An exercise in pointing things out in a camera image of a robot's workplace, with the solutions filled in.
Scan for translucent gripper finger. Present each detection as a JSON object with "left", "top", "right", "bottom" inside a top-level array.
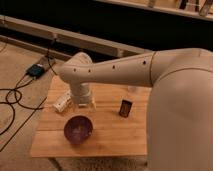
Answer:
[
  {"left": 89, "top": 102, "right": 96, "bottom": 111},
  {"left": 68, "top": 102, "right": 74, "bottom": 111}
]

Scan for black floor cables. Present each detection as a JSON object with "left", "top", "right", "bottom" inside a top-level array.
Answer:
[{"left": 0, "top": 39, "right": 58, "bottom": 153}]

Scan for purple bowl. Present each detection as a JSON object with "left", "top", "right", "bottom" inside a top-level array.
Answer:
[{"left": 64, "top": 115, "right": 93, "bottom": 145}]

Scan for wooden side table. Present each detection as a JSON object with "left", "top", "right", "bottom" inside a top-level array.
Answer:
[{"left": 30, "top": 76, "right": 150, "bottom": 157}]

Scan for dark eraser block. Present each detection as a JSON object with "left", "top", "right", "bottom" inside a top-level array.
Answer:
[{"left": 119, "top": 100, "right": 132, "bottom": 117}]

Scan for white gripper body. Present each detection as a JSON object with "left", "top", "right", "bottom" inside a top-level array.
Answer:
[{"left": 70, "top": 83, "right": 92, "bottom": 105}]

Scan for white plastic bottle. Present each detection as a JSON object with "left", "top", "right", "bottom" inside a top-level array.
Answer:
[{"left": 53, "top": 91, "right": 71, "bottom": 113}]

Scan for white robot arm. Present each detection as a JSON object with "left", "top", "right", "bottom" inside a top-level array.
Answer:
[{"left": 59, "top": 48, "right": 213, "bottom": 171}]

